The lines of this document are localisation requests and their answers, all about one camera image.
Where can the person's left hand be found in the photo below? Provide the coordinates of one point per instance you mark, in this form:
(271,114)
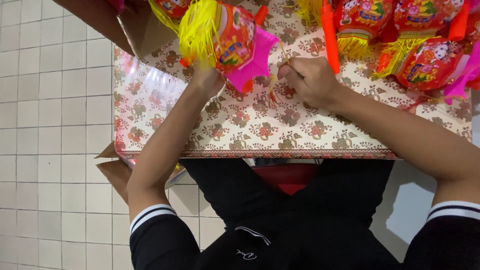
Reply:
(206,80)

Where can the person's right hand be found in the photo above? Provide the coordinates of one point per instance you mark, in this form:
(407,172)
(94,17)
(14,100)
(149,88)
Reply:
(313,82)

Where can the person's right fingers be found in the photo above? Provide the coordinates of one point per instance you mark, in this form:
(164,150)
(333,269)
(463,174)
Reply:
(294,77)

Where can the red lantern with pink star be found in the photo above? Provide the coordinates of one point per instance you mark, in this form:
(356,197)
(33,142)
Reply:
(232,41)
(431,65)

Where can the orange plastic lantern stick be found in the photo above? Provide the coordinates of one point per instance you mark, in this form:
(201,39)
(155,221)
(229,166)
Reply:
(330,37)
(459,22)

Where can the floral plastic tablecloth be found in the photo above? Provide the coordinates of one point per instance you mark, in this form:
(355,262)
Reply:
(262,127)

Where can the loose yellow tassel fringe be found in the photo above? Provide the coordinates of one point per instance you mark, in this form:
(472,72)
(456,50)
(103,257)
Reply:
(309,10)

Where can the red lantern with yellow tassel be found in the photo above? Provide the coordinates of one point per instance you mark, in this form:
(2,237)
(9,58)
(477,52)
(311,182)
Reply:
(416,22)
(170,9)
(360,22)

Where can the red plastic stool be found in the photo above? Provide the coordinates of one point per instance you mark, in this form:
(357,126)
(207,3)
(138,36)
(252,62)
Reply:
(287,176)

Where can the large brown cardboard box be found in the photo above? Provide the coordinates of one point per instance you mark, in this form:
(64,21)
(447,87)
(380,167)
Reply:
(146,32)

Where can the person's black white-striped shirt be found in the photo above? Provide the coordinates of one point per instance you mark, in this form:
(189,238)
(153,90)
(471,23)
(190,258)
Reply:
(292,251)

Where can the pink plastic piece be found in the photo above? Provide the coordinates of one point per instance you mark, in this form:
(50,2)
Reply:
(117,4)

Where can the small brown cardboard box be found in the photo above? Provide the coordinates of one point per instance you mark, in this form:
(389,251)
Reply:
(116,174)

